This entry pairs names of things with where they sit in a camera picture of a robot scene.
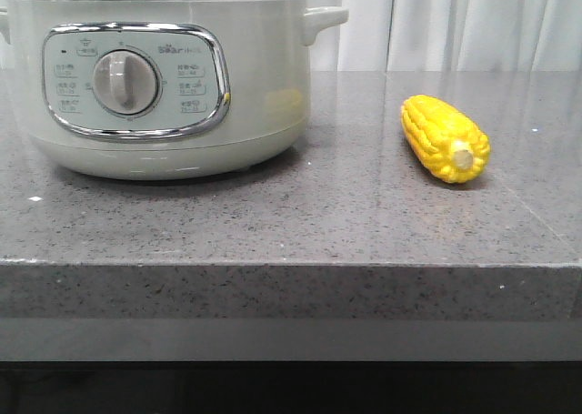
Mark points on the pale green electric cooking pot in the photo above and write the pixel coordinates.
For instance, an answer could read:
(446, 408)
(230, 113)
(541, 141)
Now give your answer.
(163, 89)

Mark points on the white pleated curtain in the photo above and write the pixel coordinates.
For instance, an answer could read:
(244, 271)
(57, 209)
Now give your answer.
(452, 35)

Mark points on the yellow toy corn cob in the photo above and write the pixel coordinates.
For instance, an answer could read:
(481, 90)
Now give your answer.
(447, 143)

